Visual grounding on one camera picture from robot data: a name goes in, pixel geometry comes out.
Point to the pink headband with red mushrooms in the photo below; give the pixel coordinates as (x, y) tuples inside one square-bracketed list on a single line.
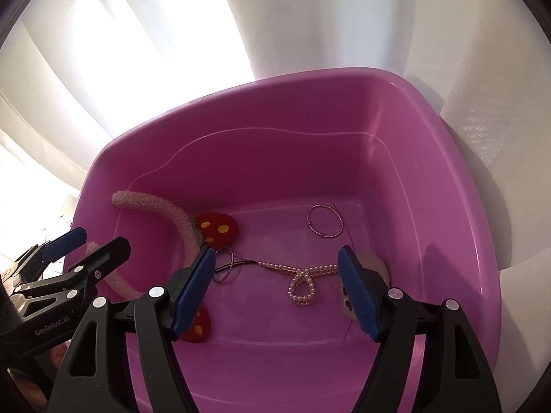
[(219, 226)]

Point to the small silver bangle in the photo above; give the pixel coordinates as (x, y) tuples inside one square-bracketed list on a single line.
[(233, 260)]

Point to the medium silver bangle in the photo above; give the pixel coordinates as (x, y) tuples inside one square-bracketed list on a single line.
[(308, 219)]

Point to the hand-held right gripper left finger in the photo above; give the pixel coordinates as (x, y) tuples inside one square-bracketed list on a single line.
[(191, 292)]

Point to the pearl hair claw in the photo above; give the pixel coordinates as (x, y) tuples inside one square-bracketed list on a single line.
[(301, 273)]

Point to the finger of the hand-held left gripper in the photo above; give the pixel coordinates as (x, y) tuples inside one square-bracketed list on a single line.
[(107, 256), (64, 241)]

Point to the white curtain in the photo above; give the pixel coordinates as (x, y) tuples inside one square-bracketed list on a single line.
[(129, 51)]

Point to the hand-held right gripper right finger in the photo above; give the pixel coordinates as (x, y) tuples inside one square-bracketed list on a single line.
[(357, 292)]

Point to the purple plastic basin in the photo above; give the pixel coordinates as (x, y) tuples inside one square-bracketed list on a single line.
[(301, 159)]

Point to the dark metal hair pin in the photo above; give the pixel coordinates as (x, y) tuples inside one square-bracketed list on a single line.
[(247, 262)]

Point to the person's left hand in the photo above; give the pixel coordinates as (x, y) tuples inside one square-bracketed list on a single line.
[(58, 352)]

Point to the beige plush scrunchie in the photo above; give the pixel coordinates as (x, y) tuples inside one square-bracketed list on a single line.
[(379, 266)]

